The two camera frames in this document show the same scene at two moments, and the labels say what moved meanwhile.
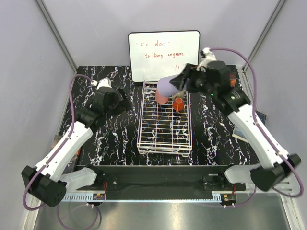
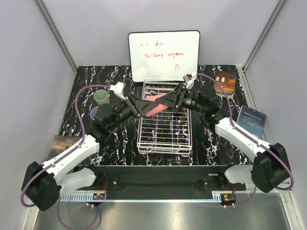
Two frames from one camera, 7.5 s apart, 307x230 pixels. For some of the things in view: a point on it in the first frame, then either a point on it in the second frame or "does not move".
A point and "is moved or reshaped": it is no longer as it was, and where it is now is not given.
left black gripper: [126, 104] -> [143, 106]
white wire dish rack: [163, 130] does not move
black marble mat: [217, 138] does not move
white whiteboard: [155, 54] does not move
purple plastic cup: [164, 87] is moved or reshaped
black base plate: [129, 179] does not move
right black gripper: [179, 81] -> [171, 99]
